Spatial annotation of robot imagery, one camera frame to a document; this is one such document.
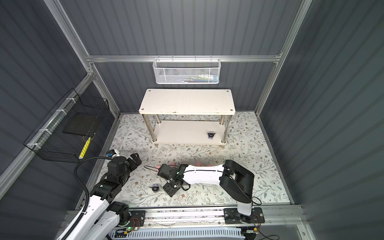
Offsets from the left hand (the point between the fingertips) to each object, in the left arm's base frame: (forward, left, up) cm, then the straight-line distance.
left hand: (131, 158), depth 80 cm
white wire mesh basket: (+76, -30, +8) cm, 82 cm away
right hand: (-13, -21, -12) cm, 28 cm away
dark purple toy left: (-13, -12, -10) cm, 20 cm away
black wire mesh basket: (+5, +29, +15) cm, 33 cm away
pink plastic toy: (+2, -20, -13) cm, 24 cm away
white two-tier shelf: (+43, -31, -13) cm, 55 cm away
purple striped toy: (+16, -45, -3) cm, 48 cm away
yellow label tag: (-1, +17, +13) cm, 21 cm away
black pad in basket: (+13, +24, +15) cm, 31 cm away
